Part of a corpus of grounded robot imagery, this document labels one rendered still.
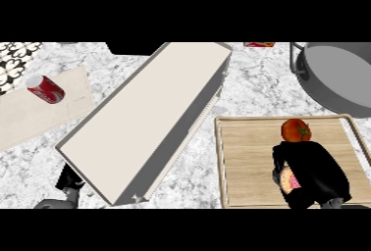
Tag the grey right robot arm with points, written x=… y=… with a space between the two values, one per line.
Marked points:
x=333 y=203

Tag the beige placemat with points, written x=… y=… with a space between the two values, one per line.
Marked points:
x=39 y=108

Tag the red and yellow box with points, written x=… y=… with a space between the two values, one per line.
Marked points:
x=259 y=44

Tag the pink frosted cupcake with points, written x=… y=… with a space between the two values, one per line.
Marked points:
x=290 y=180

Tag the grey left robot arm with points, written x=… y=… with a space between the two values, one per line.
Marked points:
x=59 y=200

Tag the cream tiered shelf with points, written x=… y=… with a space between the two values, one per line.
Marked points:
x=145 y=121

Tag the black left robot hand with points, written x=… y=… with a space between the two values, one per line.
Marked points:
x=68 y=179

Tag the red tomato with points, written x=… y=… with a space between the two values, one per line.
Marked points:
x=296 y=130

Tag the wooden tray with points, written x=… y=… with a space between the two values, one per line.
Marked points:
x=241 y=163

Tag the grey metal pot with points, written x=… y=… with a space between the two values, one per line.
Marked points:
x=336 y=78

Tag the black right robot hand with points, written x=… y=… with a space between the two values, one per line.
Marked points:
x=314 y=170

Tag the red soda can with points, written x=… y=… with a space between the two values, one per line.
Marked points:
x=45 y=89

